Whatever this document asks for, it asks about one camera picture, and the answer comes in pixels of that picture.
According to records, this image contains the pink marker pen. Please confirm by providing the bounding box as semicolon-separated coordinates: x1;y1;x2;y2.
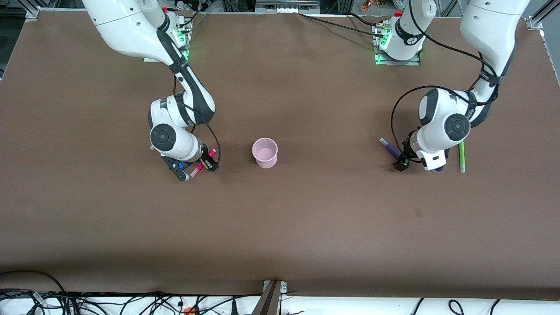
190;149;217;178

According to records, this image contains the purple marker pen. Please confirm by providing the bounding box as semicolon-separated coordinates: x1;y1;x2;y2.
379;138;401;159

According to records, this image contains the pink plastic cup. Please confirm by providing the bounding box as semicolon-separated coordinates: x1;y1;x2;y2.
252;137;279;169

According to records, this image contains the brown table cover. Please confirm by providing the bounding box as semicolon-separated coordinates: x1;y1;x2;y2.
0;10;560;299

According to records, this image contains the silver metal box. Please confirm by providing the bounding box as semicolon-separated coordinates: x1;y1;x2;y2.
256;0;320;14

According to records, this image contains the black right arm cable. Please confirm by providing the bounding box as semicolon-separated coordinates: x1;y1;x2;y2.
174;77;221;169

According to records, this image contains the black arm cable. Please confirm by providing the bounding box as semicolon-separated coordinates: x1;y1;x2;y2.
174;77;221;169
391;0;499;165

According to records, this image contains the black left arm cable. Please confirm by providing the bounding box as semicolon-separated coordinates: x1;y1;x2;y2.
391;0;499;165

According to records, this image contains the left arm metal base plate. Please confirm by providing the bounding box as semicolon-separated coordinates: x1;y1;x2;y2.
374;22;421;66

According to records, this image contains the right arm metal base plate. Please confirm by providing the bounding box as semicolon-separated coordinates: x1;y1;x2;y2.
142;17;191;63

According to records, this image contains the black cable across table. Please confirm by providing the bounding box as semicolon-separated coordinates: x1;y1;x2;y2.
297;12;385;40

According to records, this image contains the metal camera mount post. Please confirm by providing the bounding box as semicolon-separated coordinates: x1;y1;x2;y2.
252;280;287;315

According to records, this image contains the aluminium frame rail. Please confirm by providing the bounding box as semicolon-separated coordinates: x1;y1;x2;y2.
532;0;560;28

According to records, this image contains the tangle of black cables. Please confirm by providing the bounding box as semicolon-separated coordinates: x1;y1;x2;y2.
0;289;263;315

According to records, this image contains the large black looped cable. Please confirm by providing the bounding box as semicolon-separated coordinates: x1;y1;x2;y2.
0;270;67;294

